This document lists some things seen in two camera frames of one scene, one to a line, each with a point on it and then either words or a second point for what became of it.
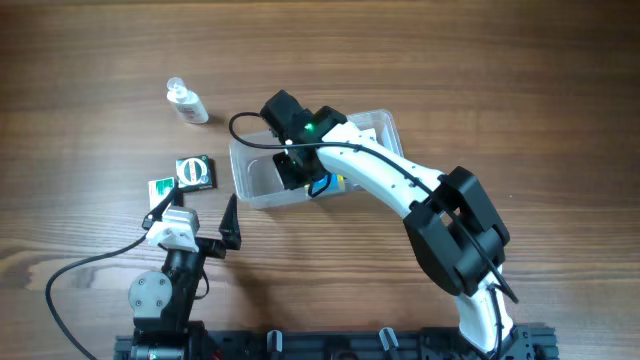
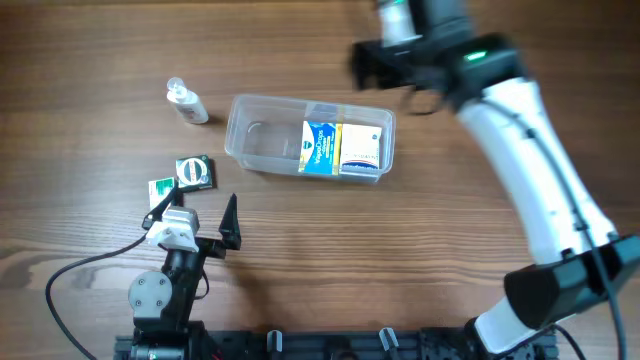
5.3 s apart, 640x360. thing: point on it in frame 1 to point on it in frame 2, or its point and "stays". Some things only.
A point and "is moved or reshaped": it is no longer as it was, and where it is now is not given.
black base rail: [519, 342] stays
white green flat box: [158, 190] stays
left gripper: [209, 246] stays
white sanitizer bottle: [187, 102] stays
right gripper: [288, 170] to [373, 64]
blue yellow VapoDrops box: [337, 183] is moved or reshaped
